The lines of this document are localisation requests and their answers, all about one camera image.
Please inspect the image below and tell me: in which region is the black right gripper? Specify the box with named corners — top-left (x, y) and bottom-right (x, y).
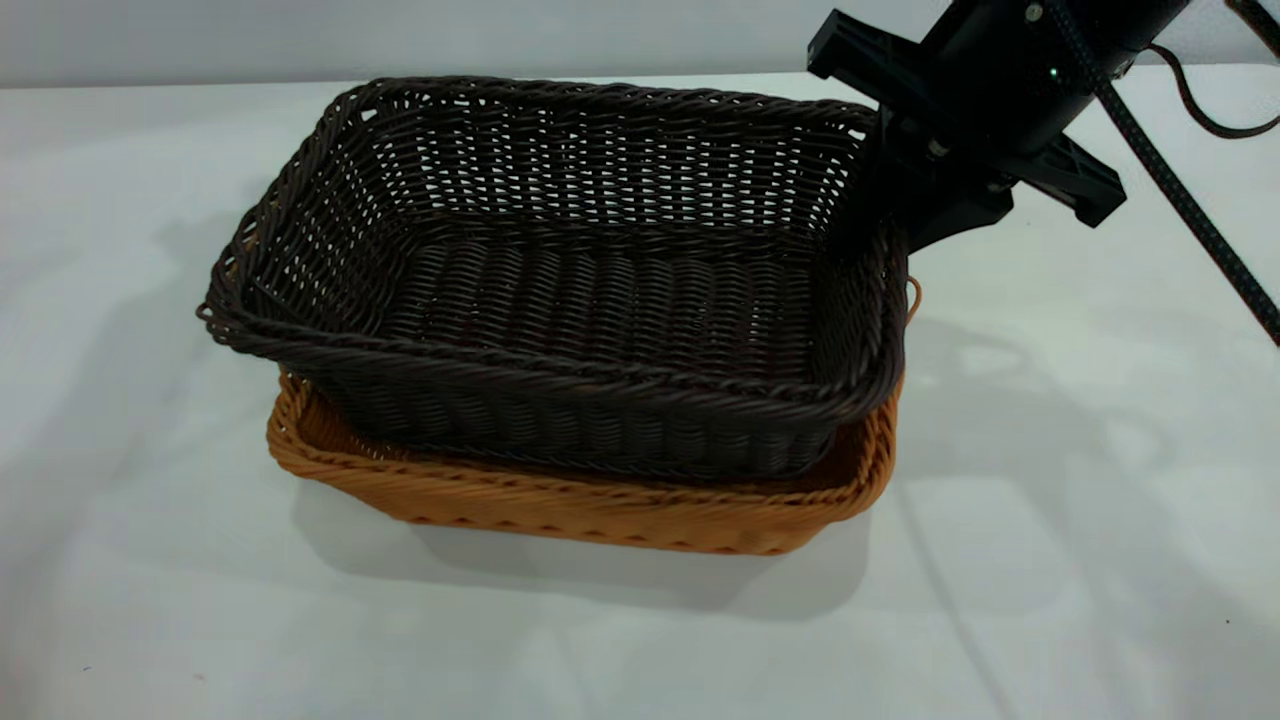
top-left (808, 0), bottom-right (1191, 251)

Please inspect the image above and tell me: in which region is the light brown wicker basket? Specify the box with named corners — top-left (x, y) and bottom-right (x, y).
top-left (266, 275), bottom-right (921, 557)

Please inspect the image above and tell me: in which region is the thin black cable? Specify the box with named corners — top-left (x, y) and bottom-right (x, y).
top-left (1228, 0), bottom-right (1280, 56)
top-left (1148, 42), bottom-right (1280, 141)

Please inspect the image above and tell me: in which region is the dark brown wicker basket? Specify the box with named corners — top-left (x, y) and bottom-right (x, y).
top-left (197, 76), bottom-right (911, 483)

